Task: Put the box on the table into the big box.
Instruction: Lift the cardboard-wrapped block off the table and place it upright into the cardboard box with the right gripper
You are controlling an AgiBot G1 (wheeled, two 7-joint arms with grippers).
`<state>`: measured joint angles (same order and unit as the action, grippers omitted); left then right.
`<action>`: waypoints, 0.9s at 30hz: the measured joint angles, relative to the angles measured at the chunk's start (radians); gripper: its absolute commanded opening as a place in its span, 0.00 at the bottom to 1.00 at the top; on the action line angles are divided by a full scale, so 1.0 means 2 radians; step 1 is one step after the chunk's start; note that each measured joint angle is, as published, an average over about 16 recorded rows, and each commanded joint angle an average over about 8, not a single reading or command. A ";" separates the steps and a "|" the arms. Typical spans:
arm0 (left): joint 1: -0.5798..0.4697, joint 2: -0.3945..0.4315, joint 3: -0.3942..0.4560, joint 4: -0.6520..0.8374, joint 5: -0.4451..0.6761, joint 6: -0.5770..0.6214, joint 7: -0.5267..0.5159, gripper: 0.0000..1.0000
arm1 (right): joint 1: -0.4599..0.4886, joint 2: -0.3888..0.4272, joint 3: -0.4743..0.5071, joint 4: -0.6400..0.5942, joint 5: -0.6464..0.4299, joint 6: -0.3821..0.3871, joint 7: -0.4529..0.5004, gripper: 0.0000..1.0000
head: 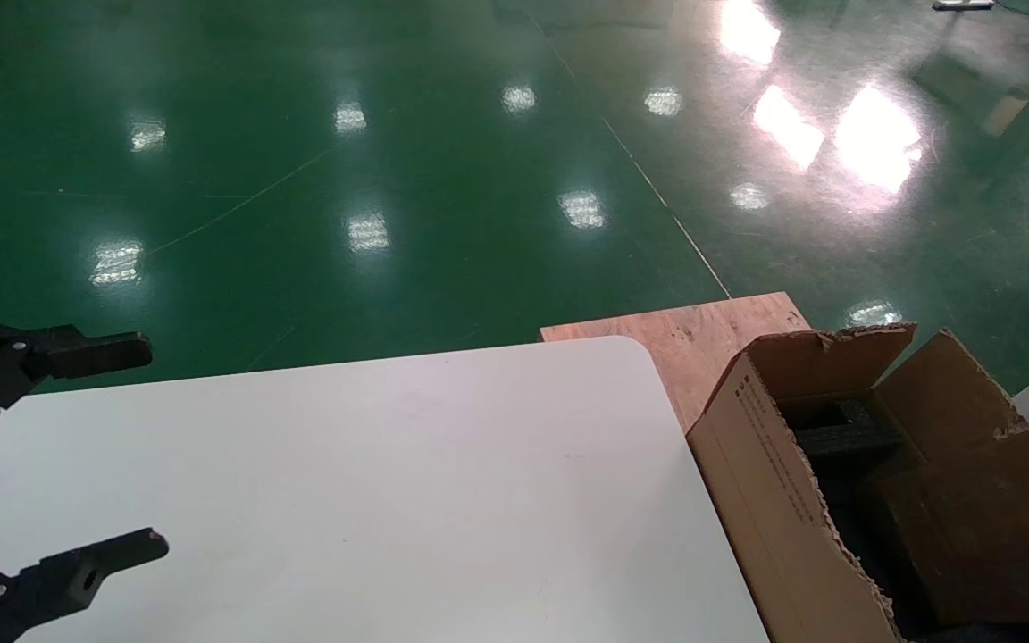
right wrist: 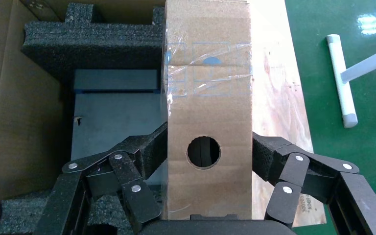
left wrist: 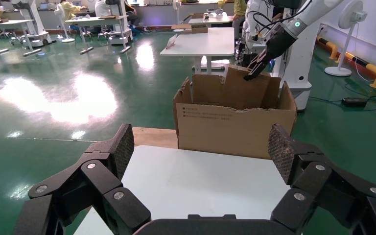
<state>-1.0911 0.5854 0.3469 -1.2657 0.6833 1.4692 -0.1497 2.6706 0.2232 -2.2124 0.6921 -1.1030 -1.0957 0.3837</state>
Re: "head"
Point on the big cardboard box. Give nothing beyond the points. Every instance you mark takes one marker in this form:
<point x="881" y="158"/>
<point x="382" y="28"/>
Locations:
<point x="765" y="500"/>

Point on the plywood pallet board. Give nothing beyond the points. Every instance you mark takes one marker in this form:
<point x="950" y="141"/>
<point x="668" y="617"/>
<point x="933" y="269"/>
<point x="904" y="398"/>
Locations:
<point x="693" y="335"/>

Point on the black foam block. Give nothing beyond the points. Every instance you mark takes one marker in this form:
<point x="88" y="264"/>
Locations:
<point x="845" y="433"/>

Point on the gray flat floor base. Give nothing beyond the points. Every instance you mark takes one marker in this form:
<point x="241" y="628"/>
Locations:
<point x="961" y="4"/>

